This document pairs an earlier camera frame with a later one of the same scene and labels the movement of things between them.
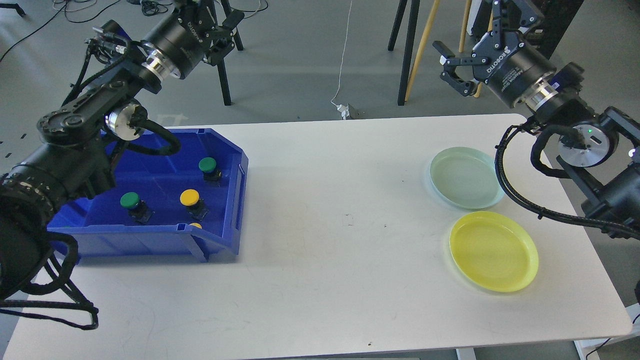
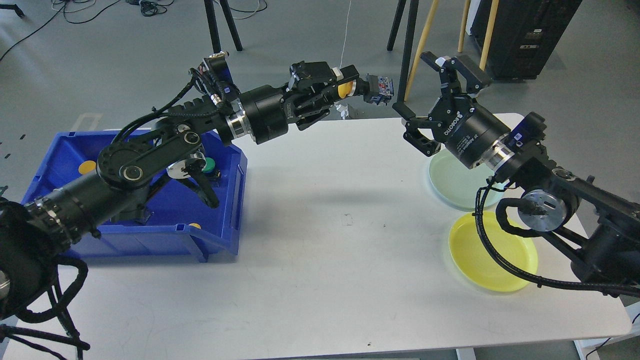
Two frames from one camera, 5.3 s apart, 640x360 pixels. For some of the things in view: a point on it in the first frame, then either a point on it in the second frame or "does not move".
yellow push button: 190,198 → 345,89
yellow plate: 494,251 does not move
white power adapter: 345,111 does not move
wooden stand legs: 424,37 does not move
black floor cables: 151,7 does not move
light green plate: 466,178 does not move
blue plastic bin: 189,206 does not move
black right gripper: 509,67 → 468,130
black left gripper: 183,36 → 269,110
